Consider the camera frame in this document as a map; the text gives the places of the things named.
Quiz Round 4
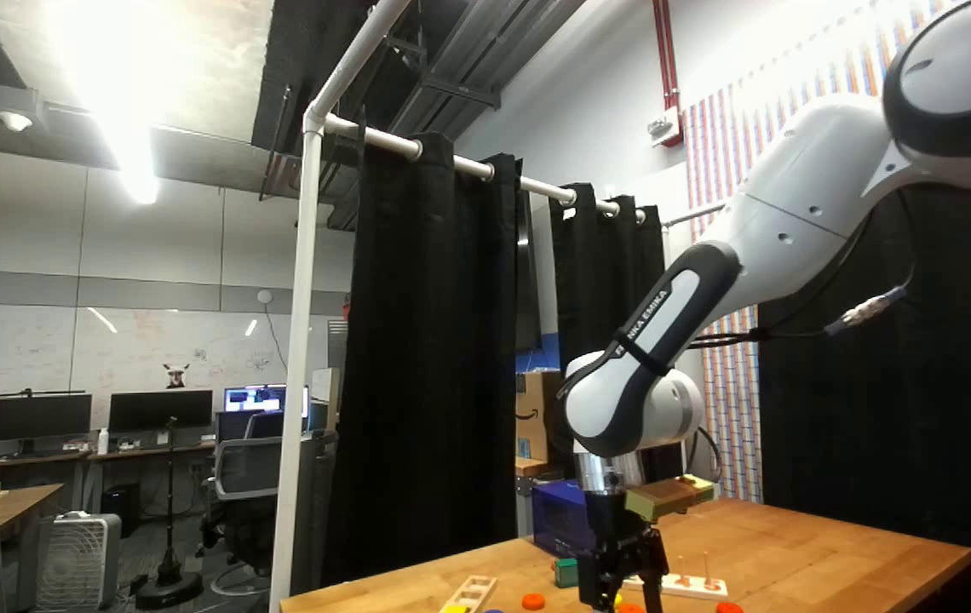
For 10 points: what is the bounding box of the black wall screen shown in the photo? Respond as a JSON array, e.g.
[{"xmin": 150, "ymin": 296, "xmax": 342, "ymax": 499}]
[{"xmin": 514, "ymin": 189, "xmax": 543, "ymax": 353}]

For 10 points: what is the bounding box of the long wooden desk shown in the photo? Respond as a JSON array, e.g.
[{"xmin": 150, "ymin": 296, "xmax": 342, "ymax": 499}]
[{"xmin": 0, "ymin": 439, "xmax": 219, "ymax": 474}]

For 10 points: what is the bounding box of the white pipe frame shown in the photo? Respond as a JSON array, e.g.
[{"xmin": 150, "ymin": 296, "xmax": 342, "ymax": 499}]
[{"xmin": 269, "ymin": 0, "xmax": 725, "ymax": 613}]

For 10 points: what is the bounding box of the wooden table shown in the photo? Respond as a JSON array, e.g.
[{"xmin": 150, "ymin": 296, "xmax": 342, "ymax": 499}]
[{"xmin": 0, "ymin": 483, "xmax": 66, "ymax": 610}]

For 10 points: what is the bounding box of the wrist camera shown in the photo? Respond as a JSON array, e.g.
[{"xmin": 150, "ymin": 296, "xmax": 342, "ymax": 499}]
[{"xmin": 625, "ymin": 474, "xmax": 716, "ymax": 523}]

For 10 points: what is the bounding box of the office chair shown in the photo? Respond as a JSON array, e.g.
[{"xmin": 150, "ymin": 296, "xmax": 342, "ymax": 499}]
[{"xmin": 198, "ymin": 430, "xmax": 338, "ymax": 597}]

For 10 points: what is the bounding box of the striped wall hanging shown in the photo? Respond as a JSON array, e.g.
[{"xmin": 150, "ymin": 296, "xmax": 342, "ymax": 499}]
[{"xmin": 683, "ymin": 0, "xmax": 963, "ymax": 505}]

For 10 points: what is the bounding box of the cardboard box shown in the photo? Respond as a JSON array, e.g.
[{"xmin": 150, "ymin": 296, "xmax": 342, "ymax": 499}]
[{"xmin": 516, "ymin": 370, "xmax": 569, "ymax": 466}]

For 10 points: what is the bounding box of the black curtain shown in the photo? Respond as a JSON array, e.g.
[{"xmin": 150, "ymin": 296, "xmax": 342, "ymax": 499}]
[
  {"xmin": 756, "ymin": 182, "xmax": 971, "ymax": 613},
  {"xmin": 321, "ymin": 132, "xmax": 529, "ymax": 588},
  {"xmin": 549, "ymin": 182, "xmax": 667, "ymax": 384}
]

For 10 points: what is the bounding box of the white box fan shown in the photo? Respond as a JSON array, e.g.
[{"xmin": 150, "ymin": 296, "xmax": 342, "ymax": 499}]
[{"xmin": 34, "ymin": 511, "xmax": 123, "ymax": 612}]

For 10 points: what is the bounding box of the row of monitors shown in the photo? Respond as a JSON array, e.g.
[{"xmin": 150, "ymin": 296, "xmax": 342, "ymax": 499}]
[{"xmin": 0, "ymin": 384, "xmax": 313, "ymax": 445}]

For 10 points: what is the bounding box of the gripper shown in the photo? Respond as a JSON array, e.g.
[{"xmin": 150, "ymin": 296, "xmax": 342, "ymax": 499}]
[{"xmin": 577, "ymin": 490, "xmax": 670, "ymax": 613}]

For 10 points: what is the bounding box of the red pipe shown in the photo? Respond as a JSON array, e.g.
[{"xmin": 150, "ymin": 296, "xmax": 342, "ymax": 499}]
[{"xmin": 652, "ymin": 0, "xmax": 684, "ymax": 113}]

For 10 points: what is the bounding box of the stand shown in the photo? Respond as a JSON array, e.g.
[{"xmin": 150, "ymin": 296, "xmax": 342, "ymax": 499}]
[{"xmin": 135, "ymin": 415, "xmax": 205, "ymax": 611}]

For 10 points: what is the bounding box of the blue box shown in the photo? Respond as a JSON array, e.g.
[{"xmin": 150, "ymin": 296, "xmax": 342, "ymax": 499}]
[{"xmin": 531, "ymin": 478, "xmax": 599, "ymax": 559}]

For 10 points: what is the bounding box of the fire alarm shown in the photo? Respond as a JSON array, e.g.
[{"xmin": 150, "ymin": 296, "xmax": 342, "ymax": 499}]
[{"xmin": 646, "ymin": 106, "xmax": 684, "ymax": 147}]

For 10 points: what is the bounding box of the wooden tray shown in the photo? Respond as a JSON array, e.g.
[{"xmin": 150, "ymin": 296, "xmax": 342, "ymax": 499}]
[{"xmin": 439, "ymin": 576, "xmax": 499, "ymax": 613}]

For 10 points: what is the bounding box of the white peg board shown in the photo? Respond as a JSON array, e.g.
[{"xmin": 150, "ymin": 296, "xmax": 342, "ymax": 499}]
[{"xmin": 622, "ymin": 552, "xmax": 730, "ymax": 602}]

